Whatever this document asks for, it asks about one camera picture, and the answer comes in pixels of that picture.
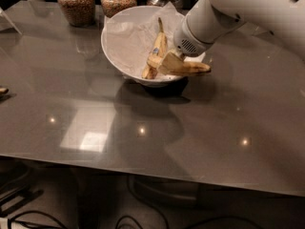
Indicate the small object at left edge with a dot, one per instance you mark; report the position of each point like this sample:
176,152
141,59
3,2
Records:
4,91

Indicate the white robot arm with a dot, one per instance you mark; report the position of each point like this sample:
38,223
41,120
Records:
209,20

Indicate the left glass jar with grains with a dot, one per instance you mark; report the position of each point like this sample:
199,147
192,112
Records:
79,13

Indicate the white bowl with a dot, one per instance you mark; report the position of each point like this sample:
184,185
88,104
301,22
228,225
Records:
139,42

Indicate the white folded card left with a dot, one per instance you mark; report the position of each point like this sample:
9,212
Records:
6,23

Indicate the white paper liner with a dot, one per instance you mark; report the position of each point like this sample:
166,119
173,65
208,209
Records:
128,38

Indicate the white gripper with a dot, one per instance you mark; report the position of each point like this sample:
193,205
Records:
190,42

